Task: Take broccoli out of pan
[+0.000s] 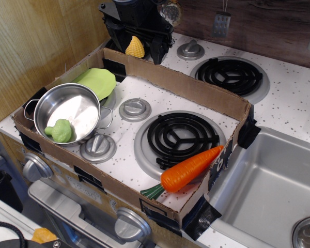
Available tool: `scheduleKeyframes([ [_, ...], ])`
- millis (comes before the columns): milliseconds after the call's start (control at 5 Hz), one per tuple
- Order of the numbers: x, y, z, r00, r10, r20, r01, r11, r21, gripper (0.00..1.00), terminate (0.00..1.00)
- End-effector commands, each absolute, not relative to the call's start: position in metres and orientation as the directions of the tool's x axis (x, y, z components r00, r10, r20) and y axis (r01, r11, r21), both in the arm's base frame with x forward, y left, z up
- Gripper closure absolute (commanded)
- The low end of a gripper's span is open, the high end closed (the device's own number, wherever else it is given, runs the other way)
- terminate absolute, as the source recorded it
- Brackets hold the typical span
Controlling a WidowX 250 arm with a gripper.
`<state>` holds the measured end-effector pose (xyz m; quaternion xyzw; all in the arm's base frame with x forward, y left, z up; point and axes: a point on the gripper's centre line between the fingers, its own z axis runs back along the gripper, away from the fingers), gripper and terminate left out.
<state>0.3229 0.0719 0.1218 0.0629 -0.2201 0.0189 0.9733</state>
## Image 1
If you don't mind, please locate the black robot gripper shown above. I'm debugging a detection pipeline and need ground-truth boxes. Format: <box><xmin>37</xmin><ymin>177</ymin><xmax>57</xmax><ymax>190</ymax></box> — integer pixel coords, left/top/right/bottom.
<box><xmin>98</xmin><ymin>1</ymin><xmax>173</xmax><ymax>65</ymax></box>

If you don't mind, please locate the green toy broccoli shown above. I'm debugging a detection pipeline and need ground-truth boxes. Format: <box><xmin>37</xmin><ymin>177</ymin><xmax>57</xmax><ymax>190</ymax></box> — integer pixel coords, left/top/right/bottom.
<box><xmin>44</xmin><ymin>119</ymin><xmax>72</xmax><ymax>143</ymax></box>

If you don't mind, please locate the yellow toy corn cob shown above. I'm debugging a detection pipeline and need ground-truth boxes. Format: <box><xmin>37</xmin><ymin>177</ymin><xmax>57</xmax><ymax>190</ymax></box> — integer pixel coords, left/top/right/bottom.
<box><xmin>125</xmin><ymin>36</ymin><xmax>145</xmax><ymax>58</ymax></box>

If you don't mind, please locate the black rear left burner coil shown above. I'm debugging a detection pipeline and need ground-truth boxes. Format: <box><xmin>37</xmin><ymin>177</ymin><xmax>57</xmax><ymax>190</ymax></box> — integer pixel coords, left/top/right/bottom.
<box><xmin>101</xmin><ymin>39</ymin><xmax>151</xmax><ymax>59</ymax></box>

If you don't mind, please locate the black burner coil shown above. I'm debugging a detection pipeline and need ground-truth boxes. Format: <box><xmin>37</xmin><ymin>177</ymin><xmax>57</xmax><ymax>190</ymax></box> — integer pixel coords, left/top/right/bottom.
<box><xmin>147</xmin><ymin>112</ymin><xmax>220</xmax><ymax>170</ymax></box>
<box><xmin>195</xmin><ymin>58</ymin><xmax>264</xmax><ymax>96</ymax></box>
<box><xmin>101</xmin><ymin>39</ymin><xmax>151</xmax><ymax>59</ymax></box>

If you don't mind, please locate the brown cardboard fence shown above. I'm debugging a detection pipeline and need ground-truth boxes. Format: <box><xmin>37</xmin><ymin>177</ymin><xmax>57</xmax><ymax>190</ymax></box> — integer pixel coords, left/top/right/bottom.
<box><xmin>13</xmin><ymin>49</ymin><xmax>253</xmax><ymax>240</ymax></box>

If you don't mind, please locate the hanging metal strainer spoon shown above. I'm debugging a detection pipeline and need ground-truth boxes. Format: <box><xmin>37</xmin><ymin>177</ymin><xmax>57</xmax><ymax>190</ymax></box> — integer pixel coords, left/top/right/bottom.
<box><xmin>160</xmin><ymin>1</ymin><xmax>183</xmax><ymax>27</ymax></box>

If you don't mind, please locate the silver stovetop knob rear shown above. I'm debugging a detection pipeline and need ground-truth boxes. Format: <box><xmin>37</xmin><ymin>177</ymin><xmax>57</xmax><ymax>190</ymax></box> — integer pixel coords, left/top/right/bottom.
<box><xmin>177</xmin><ymin>40</ymin><xmax>205</xmax><ymax>60</ymax></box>

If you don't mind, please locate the silver stovetop knob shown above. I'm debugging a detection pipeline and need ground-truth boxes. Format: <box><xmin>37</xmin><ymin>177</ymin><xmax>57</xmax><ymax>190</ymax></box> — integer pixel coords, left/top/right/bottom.
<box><xmin>177</xmin><ymin>40</ymin><xmax>205</xmax><ymax>60</ymax></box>
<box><xmin>80</xmin><ymin>134</ymin><xmax>117</xmax><ymax>163</ymax></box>
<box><xmin>119</xmin><ymin>98</ymin><xmax>151</xmax><ymax>122</ymax></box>

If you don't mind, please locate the light green plastic plate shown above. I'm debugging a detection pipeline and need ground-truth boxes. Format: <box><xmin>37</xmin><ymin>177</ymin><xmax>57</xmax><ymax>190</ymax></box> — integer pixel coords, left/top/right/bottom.
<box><xmin>72</xmin><ymin>68</ymin><xmax>116</xmax><ymax>100</ymax></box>

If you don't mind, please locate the silver stovetop knob centre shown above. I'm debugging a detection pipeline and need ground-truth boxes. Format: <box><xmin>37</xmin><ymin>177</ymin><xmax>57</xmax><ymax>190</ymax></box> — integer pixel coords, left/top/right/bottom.
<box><xmin>119</xmin><ymin>98</ymin><xmax>151</xmax><ymax>122</ymax></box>

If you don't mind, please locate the hanging metal slotted spatula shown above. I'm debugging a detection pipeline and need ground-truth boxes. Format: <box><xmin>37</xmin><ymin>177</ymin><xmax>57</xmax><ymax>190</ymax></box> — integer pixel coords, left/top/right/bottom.
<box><xmin>211</xmin><ymin>1</ymin><xmax>231</xmax><ymax>38</ymax></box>

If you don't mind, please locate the small steel pot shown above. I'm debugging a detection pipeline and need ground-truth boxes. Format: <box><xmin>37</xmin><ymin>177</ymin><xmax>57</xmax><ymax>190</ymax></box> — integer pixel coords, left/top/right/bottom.
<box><xmin>24</xmin><ymin>83</ymin><xmax>114</xmax><ymax>147</ymax></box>

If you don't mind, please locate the black rear right burner coil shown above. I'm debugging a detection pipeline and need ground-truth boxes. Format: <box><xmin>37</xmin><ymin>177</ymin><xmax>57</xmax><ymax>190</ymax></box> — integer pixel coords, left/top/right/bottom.
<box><xmin>195</xmin><ymin>58</ymin><xmax>264</xmax><ymax>96</ymax></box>

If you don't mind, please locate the black front burner coil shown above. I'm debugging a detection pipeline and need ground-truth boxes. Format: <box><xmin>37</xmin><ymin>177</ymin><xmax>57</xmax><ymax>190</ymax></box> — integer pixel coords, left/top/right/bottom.
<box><xmin>147</xmin><ymin>112</ymin><xmax>220</xmax><ymax>170</ymax></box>

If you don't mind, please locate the silver stovetop knob front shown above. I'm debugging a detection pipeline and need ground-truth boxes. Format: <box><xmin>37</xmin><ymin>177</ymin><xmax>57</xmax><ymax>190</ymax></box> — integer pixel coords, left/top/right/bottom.
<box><xmin>80</xmin><ymin>134</ymin><xmax>117</xmax><ymax>163</ymax></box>

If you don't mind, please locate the orange toy carrot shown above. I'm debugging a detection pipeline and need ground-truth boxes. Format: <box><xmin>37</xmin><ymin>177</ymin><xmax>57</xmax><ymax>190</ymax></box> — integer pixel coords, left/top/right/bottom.
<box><xmin>141</xmin><ymin>145</ymin><xmax>224</xmax><ymax>199</ymax></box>

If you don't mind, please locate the silver oven knob left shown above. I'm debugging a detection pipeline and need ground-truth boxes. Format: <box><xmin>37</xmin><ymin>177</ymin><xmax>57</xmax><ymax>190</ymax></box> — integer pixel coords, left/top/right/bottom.
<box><xmin>22</xmin><ymin>152</ymin><xmax>53</xmax><ymax>182</ymax></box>

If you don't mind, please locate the silver oven knob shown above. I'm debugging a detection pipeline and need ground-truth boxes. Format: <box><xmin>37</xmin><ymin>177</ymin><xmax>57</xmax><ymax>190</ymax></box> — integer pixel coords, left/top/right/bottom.
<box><xmin>22</xmin><ymin>152</ymin><xmax>53</xmax><ymax>182</ymax></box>
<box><xmin>114</xmin><ymin>207</ymin><xmax>151</xmax><ymax>242</ymax></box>

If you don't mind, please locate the silver oven knob right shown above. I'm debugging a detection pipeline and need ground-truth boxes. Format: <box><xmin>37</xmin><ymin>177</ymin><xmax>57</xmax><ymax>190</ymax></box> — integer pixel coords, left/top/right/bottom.
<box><xmin>114</xmin><ymin>207</ymin><xmax>151</xmax><ymax>242</ymax></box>

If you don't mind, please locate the grey toy sink basin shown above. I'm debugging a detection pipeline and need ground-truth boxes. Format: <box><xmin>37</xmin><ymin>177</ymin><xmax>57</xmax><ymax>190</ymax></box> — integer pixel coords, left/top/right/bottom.
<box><xmin>209</xmin><ymin>127</ymin><xmax>310</xmax><ymax>247</ymax></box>

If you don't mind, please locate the orange cloth scrap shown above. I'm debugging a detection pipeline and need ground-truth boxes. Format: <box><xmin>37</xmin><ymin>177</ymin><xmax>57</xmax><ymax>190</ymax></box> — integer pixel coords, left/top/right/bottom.
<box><xmin>31</xmin><ymin>227</ymin><xmax>57</xmax><ymax>244</ymax></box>

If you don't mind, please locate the silver sink drain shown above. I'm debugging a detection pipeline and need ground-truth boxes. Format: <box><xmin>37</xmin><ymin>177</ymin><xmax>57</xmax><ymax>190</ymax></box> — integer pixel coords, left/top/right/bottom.
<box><xmin>291</xmin><ymin>217</ymin><xmax>310</xmax><ymax>247</ymax></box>

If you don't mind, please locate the silver oven door handle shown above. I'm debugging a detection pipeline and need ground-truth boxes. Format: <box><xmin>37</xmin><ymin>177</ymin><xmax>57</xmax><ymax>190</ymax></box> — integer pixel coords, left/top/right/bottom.
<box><xmin>27</xmin><ymin>180</ymin><xmax>99</xmax><ymax>233</ymax></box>

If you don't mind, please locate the black cable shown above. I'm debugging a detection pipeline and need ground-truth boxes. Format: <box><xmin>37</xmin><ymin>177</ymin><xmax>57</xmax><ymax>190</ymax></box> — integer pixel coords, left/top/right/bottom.
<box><xmin>0</xmin><ymin>221</ymin><xmax>27</xmax><ymax>248</ymax></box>

